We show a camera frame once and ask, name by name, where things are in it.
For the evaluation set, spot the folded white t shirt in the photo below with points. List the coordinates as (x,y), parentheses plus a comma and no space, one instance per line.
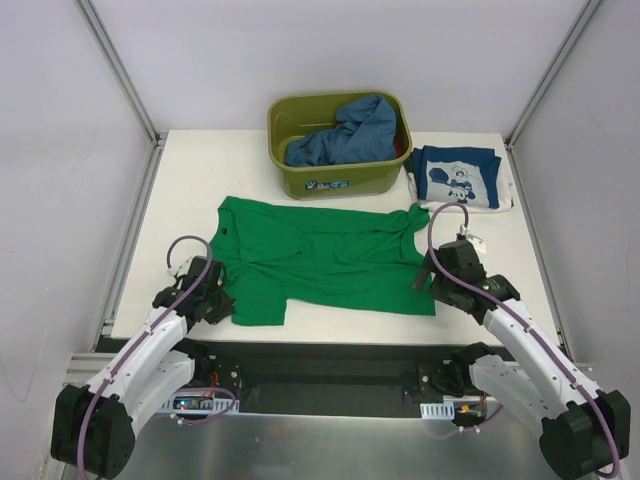
(505,197)

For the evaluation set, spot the red t shirt in bin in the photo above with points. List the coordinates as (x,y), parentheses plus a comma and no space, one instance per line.
(400,148)

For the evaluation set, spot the right white cable duct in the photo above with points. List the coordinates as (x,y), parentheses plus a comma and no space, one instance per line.
(444,410)

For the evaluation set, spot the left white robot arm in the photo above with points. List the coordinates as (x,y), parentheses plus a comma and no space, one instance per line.
(96,424)

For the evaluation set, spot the left aluminium frame post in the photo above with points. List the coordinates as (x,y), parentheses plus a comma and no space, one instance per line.
(117,67)

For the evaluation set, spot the green t shirt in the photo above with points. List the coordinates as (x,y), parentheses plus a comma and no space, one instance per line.
(331,257)

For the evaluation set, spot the folded navy printed t shirt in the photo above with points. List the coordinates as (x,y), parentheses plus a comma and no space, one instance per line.
(457,177)

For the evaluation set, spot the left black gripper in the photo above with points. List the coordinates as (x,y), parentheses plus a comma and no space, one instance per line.
(215,302)

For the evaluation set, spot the olive green plastic bin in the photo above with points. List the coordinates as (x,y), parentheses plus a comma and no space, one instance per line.
(294,117)

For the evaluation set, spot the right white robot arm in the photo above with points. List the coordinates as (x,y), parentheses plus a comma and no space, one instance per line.
(580,428)

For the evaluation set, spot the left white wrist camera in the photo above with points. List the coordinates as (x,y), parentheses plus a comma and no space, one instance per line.
(181,269)

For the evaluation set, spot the aluminium frame post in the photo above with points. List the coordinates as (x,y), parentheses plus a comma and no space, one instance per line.
(117,67)
(577,29)

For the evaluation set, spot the blue t shirt in bin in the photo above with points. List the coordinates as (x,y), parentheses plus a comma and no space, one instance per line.
(365,132)

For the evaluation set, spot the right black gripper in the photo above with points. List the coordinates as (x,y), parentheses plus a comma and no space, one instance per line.
(438,282)

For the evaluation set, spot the right aluminium frame post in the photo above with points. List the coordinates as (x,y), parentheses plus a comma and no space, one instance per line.
(577,29)

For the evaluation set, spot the white cable duct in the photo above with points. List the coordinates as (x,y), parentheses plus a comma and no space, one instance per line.
(197,405)
(444,410)

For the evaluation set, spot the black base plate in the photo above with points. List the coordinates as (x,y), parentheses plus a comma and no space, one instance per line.
(384,381)

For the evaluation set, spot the left white cable duct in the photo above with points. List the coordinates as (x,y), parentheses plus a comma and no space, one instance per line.
(197,405)

